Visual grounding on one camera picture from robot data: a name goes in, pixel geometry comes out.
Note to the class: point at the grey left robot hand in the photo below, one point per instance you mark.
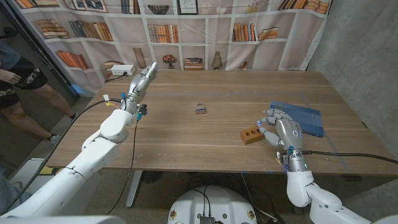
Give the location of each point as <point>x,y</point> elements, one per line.
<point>138,87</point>

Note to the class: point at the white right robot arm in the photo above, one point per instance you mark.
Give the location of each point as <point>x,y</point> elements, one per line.
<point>298,186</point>

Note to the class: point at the metal padlock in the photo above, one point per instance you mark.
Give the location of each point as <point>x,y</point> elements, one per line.
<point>201,109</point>

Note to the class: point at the white table leg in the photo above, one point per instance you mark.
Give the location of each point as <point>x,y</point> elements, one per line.
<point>134,193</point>

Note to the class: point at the white power strip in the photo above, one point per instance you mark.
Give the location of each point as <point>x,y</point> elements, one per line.
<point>122,69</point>

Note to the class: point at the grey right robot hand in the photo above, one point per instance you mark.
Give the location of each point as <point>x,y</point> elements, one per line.
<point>289,132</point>

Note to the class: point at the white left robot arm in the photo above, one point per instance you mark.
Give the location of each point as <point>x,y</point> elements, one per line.
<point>81,168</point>

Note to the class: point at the black metal post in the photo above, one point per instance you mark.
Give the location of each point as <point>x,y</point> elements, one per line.
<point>57,73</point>

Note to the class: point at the blue book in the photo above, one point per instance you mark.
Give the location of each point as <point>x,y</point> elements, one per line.
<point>309,119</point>

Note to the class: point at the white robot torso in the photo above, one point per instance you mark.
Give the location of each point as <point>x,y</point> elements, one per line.
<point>217,202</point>

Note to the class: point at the yellow black floor item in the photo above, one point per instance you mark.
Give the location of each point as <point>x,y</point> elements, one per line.
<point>46,170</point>

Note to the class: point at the printed bookshelf backdrop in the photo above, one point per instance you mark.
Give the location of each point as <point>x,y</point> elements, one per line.
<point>273,53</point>

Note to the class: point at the brown block with holes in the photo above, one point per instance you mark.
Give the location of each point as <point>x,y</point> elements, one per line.
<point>248,135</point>

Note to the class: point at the person in dark shorts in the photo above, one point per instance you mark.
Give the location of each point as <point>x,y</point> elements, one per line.
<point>18,77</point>

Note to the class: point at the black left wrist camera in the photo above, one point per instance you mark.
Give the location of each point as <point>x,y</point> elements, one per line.
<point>143,110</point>

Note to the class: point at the blue floor object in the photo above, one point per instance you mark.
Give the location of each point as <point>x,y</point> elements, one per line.
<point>81,90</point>

